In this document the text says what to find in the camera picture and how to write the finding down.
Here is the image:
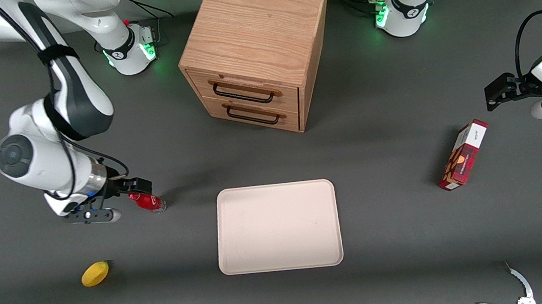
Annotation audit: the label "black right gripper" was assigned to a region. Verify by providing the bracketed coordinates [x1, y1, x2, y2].
[95, 173, 155, 201]

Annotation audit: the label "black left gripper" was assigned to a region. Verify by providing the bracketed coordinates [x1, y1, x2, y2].
[483, 69, 542, 112]

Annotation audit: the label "red coke bottle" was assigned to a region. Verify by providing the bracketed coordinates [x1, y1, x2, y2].
[127, 187, 168, 216]

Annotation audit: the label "beige plastic tray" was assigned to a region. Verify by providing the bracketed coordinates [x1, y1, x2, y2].
[210, 176, 346, 279]

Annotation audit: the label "red cracker box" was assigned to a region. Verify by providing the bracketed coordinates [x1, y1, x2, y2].
[430, 117, 495, 193]

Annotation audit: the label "yellow lemon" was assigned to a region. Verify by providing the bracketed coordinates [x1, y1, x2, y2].
[79, 260, 112, 288]

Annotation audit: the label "wooden two-drawer cabinet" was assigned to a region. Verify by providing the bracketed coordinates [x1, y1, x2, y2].
[170, 0, 346, 146]

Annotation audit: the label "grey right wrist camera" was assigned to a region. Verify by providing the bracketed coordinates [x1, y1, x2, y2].
[62, 202, 122, 229]

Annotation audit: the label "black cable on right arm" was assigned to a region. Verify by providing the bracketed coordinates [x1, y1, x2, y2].
[0, 0, 132, 206]

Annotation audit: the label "black drawer handle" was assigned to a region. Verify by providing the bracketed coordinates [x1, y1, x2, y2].
[221, 96, 288, 131]
[208, 72, 283, 110]

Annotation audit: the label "black cables at right base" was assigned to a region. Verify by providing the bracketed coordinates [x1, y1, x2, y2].
[120, 0, 178, 52]

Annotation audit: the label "curved metal bracket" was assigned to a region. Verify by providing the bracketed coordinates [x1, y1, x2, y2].
[470, 258, 537, 304]

